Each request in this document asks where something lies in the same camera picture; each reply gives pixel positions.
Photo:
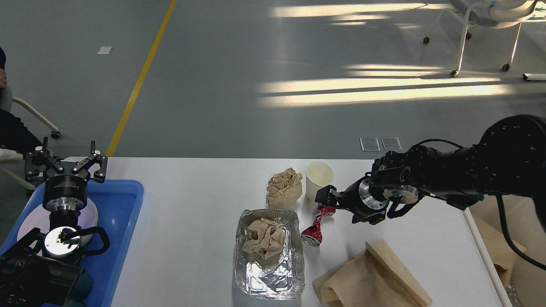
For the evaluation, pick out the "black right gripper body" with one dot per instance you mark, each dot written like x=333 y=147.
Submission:
x=358 y=200

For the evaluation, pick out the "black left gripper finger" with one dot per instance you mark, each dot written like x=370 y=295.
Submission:
x=42 y=161
x=93 y=167

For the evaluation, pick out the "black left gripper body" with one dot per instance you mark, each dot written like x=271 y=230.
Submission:
x=64 y=191

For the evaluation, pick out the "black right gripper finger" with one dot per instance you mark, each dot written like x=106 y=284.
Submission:
x=328 y=197
x=372 y=219

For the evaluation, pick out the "tall white paper cup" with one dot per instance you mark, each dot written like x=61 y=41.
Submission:
x=318 y=174

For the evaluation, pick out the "pink plastic plate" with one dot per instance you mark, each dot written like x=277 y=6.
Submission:
x=34 y=221

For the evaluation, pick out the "crushed red can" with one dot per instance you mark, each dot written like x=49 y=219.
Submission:
x=313 y=234

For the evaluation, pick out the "brown paper bag front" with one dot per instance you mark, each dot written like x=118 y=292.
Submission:
x=376 y=277

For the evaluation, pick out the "brown paper bag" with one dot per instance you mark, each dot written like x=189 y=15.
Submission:
x=507 y=263
x=376 y=277

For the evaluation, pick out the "dark teal mug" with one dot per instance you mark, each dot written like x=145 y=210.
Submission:
x=80 y=292

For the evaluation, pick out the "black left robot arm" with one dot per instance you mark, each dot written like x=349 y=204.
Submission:
x=44 y=267

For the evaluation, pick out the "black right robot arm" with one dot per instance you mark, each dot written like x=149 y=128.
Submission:
x=508 y=160

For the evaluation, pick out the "seated person at left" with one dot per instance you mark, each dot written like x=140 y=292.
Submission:
x=14 y=135

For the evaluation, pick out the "blue plastic tray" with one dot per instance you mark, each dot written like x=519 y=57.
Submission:
x=118 y=203

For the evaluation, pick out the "crumpled brown paper ball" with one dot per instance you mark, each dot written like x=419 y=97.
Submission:
x=284 y=189

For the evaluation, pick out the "floor socket plate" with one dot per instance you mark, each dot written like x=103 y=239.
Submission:
x=370 y=145
x=391 y=143

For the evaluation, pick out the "crumpled brown paper in tray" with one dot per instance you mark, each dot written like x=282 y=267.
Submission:
x=265 y=238

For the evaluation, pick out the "aluminium foil tray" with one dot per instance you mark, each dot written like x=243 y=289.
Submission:
x=282 y=276

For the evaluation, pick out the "white floor marker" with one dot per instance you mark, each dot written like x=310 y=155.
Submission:
x=104 y=50

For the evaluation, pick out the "white plastic bin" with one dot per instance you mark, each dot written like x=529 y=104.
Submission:
x=527 y=234

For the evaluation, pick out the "white bar on floor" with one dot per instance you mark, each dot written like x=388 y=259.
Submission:
x=530 y=76

